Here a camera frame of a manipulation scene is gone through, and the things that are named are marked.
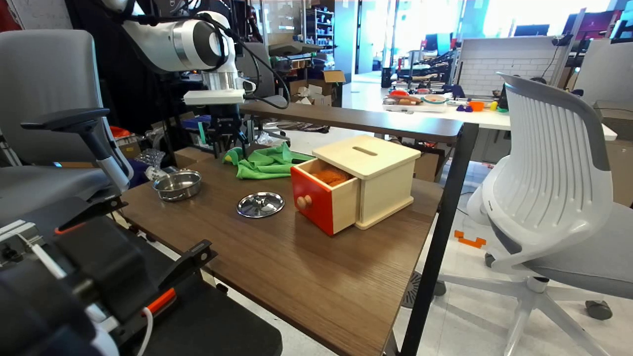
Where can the orange plastic clip on floor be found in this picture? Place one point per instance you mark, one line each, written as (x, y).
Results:
(475, 241)

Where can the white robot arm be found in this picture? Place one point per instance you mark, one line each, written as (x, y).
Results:
(202, 42)

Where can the grey office chair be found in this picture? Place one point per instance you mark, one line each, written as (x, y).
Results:
(54, 119)

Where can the white mesh office chair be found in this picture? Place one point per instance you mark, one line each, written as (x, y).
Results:
(553, 212)

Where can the green cloth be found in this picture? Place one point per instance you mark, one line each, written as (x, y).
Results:
(264, 162)

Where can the silver pot lid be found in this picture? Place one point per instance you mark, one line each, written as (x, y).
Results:
(260, 204)

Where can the red wooden drawer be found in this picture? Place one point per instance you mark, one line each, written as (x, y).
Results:
(325, 194)

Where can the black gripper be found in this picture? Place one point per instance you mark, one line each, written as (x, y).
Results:
(230, 127)

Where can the wooden box with slot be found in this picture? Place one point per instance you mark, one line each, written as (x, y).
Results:
(384, 170)

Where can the white back table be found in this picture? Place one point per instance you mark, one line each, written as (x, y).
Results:
(479, 111)

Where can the silver pot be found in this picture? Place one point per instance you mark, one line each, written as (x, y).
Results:
(175, 184)

